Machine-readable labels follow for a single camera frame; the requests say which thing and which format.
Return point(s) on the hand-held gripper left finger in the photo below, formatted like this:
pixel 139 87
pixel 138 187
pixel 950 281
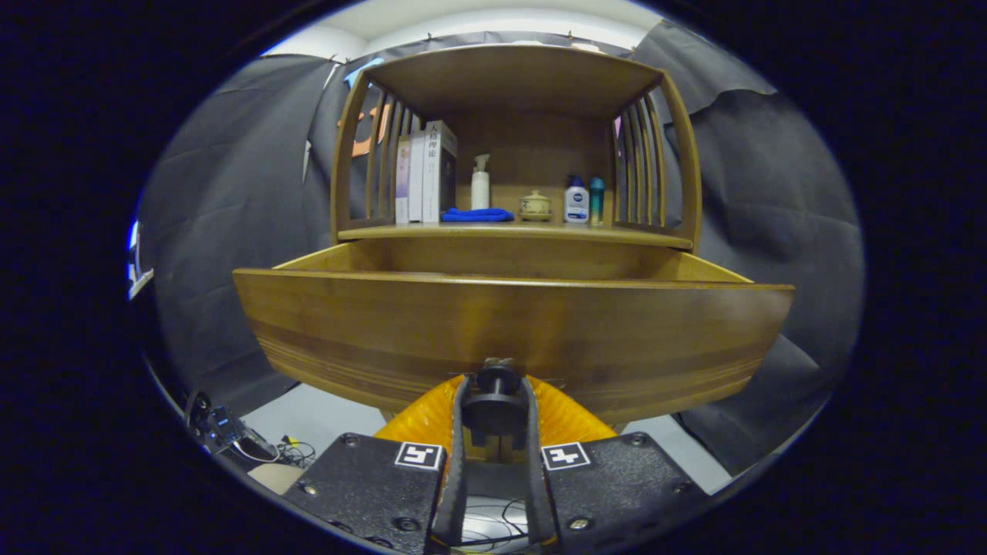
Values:
pixel 456 478

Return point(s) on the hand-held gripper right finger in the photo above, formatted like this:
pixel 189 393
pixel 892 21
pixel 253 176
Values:
pixel 536 486

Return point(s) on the wooden countertop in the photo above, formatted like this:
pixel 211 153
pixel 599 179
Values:
pixel 532 230

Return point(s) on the wooden cabinet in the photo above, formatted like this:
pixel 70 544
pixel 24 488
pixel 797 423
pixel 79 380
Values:
pixel 532 154

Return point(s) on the dark electronic device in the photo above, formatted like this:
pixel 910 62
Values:
pixel 224 428

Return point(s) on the blue folded cloth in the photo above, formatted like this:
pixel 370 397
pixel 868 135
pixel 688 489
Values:
pixel 476 215

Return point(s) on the beige lidded tea cup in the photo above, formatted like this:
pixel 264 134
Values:
pixel 535 206

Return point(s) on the white lotion bottle blue cap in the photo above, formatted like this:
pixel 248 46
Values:
pixel 576 204

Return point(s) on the white pump bottle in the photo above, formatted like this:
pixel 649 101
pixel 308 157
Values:
pixel 480 191

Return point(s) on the teal slim bottle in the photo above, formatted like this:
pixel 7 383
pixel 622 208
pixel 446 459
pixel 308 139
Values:
pixel 597 202

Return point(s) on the pale purple book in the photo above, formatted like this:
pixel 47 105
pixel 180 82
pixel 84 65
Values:
pixel 402 185

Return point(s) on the thin white book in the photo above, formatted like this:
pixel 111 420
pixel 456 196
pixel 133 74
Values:
pixel 416 181

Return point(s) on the thick white book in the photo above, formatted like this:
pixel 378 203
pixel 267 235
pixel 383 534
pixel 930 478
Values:
pixel 436 177

